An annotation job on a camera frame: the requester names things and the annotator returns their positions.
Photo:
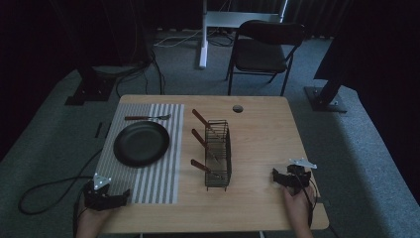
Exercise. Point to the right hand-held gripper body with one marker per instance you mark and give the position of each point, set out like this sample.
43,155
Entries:
298,175

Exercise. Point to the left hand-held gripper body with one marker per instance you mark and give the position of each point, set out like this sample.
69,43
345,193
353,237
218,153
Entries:
97,197

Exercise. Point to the person's left hand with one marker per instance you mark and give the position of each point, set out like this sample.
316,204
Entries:
94,216

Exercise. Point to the person's right hand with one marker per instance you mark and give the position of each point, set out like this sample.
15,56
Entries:
298,208

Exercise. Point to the grey striped placemat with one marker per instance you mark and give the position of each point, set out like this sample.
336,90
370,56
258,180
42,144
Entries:
155,185

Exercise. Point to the black round plate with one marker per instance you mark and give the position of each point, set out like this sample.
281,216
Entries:
141,144

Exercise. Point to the black tape strip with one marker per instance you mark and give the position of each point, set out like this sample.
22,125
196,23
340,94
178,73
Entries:
98,130

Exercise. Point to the black metal stand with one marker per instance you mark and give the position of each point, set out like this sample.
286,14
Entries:
90,91
325,97

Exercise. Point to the black folding chair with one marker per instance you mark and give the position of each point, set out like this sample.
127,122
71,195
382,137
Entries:
261,58

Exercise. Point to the dark curtain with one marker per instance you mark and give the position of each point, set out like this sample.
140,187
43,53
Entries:
320,16

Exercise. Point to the white desk frame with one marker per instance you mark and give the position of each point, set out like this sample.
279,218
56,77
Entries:
203,49

